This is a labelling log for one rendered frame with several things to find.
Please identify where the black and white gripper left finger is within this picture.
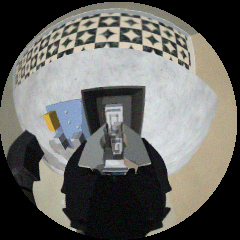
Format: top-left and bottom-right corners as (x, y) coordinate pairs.
(61, 123), (108, 194)

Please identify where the yellow block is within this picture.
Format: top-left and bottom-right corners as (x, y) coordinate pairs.
(43, 110), (60, 131)

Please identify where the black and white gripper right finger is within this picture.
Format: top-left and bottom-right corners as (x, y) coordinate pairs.
(121, 122), (172, 193)

